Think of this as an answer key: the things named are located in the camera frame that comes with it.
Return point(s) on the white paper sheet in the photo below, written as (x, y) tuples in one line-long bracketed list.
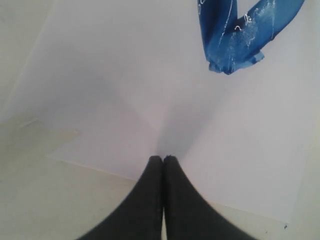
[(131, 77)]

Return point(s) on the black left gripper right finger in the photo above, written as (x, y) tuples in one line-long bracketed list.
[(187, 214)]

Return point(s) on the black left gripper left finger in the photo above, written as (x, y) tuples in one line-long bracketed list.
[(140, 215)]

